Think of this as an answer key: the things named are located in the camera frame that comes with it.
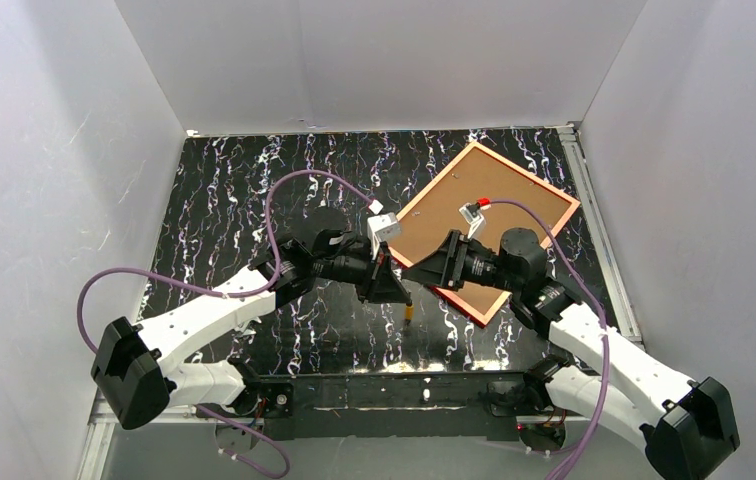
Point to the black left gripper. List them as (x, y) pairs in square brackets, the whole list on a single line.
[(373, 276)]

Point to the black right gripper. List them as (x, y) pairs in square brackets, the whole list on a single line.
[(453, 259)]

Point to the orange handled screwdriver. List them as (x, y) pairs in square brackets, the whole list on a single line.
[(409, 311)]

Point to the red picture frame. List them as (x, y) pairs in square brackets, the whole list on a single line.
[(476, 173)]

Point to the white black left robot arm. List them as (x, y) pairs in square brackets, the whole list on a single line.
[(143, 369)]

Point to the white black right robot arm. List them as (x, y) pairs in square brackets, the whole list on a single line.
[(686, 428)]

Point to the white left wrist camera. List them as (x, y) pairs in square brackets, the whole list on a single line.
[(381, 228)]

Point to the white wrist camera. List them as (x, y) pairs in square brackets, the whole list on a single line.
[(472, 213), (381, 228)]

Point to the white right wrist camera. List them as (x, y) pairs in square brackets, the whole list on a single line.
[(472, 213)]

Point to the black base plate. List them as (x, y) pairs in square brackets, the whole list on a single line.
[(471, 404)]

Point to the aluminium rail front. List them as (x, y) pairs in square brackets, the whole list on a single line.
[(543, 394)]

